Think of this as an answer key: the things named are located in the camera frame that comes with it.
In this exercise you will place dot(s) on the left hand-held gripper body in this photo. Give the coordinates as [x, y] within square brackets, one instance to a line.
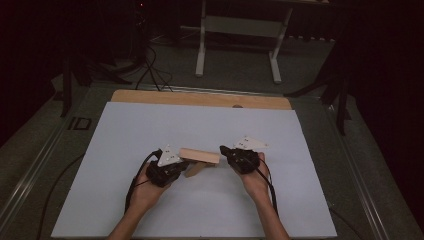
[165, 173]

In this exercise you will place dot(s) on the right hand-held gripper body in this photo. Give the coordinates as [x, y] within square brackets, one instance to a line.
[245, 161]

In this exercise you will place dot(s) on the square wooden puzzle tray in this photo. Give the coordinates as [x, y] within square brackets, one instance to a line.
[200, 155]

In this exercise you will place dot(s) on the person's right hand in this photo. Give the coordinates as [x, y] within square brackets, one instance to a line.
[258, 183]

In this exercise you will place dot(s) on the person's left hand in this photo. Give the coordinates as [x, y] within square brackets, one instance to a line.
[145, 195]

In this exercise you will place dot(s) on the black floor socket plate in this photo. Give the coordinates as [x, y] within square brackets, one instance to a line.
[80, 123]

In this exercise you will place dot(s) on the black metal stand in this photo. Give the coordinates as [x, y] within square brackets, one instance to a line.
[66, 86]
[341, 100]

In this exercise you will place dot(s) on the metal floor rail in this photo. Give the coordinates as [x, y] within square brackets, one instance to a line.
[30, 176]
[216, 90]
[361, 180]

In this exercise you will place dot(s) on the white metal desk frame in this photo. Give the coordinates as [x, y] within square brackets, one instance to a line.
[240, 26]

